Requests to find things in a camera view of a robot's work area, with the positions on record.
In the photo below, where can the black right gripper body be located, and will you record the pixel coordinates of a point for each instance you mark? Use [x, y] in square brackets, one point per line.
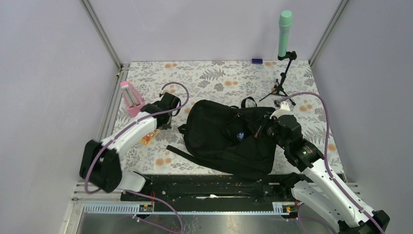
[269, 127]

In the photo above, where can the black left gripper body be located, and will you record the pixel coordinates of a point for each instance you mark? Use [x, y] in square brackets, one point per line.
[164, 126]

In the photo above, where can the small orange notebook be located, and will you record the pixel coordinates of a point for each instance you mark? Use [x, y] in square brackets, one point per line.
[149, 137]

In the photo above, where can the blue triangular eraser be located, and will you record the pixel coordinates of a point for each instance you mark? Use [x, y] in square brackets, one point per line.
[240, 136]

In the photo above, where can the black student backpack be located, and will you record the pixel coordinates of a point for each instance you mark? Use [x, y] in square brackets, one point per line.
[210, 139]

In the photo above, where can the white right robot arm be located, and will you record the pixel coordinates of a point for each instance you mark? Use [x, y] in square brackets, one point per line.
[337, 203]

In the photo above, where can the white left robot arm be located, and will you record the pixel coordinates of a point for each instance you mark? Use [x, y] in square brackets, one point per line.
[101, 159]

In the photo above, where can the pink metronome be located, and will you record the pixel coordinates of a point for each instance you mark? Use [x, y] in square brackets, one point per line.
[132, 98]

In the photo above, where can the floral patterned table mat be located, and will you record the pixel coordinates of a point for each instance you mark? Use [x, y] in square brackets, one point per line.
[228, 83]

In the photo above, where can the black microphone tripod stand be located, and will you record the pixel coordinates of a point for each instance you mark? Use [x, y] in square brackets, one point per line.
[278, 88]

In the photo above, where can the small blue box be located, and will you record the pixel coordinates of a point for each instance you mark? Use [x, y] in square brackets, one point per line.
[257, 61]

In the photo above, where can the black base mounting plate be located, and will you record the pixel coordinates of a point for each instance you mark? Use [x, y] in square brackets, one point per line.
[222, 193]

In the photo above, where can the mint green microphone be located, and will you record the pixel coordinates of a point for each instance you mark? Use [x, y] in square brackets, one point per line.
[285, 23]

